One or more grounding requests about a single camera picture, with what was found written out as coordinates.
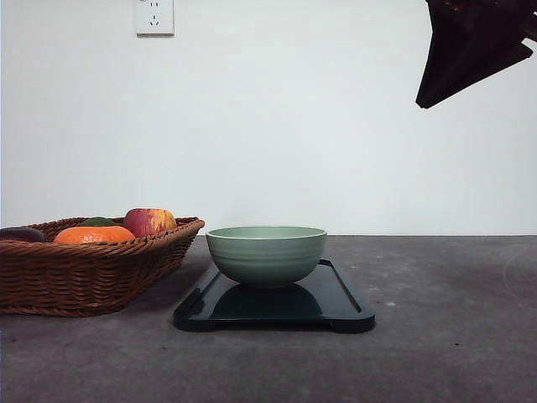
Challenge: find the dark teal rectangular tray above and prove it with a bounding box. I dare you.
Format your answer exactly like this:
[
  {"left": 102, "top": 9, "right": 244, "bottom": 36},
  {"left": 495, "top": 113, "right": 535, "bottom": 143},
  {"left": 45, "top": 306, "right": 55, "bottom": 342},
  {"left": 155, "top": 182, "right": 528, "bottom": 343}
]
[{"left": 173, "top": 259, "right": 376, "bottom": 332}]

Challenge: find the dark red plum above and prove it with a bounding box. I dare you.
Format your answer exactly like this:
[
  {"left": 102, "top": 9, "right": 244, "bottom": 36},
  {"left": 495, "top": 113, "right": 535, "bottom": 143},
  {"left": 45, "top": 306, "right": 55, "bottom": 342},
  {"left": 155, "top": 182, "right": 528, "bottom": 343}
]
[{"left": 0, "top": 227, "right": 45, "bottom": 243}]

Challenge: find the green lime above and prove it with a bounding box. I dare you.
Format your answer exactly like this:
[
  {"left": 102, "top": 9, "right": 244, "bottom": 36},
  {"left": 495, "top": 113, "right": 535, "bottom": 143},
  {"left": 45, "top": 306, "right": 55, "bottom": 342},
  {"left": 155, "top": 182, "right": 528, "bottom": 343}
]
[{"left": 80, "top": 217, "right": 117, "bottom": 226}]

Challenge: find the red yellow apple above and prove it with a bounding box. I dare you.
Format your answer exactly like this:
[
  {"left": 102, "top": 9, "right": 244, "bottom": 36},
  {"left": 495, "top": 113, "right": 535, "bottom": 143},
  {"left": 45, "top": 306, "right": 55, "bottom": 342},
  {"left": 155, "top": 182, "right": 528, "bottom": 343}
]
[{"left": 123, "top": 207, "right": 176, "bottom": 238}]

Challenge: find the light green bowl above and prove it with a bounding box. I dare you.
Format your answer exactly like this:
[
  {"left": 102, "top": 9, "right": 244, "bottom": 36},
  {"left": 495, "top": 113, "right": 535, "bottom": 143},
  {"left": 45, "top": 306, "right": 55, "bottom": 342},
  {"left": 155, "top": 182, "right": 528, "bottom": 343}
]
[{"left": 206, "top": 226, "right": 328, "bottom": 285}]

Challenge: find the orange mandarin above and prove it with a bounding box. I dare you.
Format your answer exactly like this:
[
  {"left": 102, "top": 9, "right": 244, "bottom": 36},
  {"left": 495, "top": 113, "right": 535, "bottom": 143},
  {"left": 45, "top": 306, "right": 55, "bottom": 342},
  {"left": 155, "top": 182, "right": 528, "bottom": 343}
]
[{"left": 54, "top": 225, "right": 136, "bottom": 243}]

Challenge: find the brown woven wicker basket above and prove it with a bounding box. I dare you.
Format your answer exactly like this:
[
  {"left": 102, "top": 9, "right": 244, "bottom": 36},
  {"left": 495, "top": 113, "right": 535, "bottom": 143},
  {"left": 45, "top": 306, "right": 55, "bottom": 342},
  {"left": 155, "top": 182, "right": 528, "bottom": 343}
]
[{"left": 0, "top": 217, "right": 205, "bottom": 317}]

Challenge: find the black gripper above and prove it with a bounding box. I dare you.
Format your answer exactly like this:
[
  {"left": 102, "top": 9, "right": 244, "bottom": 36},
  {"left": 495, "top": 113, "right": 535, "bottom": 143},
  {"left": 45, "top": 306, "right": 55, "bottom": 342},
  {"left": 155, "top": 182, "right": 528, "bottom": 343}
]
[{"left": 416, "top": 0, "right": 537, "bottom": 108}]

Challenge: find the white wall power socket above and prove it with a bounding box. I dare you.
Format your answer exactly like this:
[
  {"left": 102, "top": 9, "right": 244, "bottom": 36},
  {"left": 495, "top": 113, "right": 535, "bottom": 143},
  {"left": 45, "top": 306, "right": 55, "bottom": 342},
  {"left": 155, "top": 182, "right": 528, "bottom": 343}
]
[{"left": 134, "top": 0, "right": 175, "bottom": 39}]

